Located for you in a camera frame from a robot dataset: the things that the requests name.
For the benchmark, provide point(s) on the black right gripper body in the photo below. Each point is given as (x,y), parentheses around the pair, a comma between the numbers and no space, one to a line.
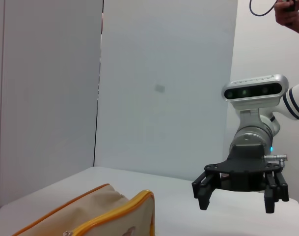
(242,169)

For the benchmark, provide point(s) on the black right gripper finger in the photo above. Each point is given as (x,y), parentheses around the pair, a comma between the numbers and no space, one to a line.
(272,196)
(204,194)

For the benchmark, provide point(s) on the beige orange-trimmed bear food bag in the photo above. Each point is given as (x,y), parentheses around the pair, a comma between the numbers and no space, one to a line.
(102,204)

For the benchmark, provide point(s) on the person's bare hand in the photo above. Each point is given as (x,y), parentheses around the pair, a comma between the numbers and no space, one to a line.
(286,17)

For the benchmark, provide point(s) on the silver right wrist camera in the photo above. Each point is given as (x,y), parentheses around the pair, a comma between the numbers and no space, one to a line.
(252,92)

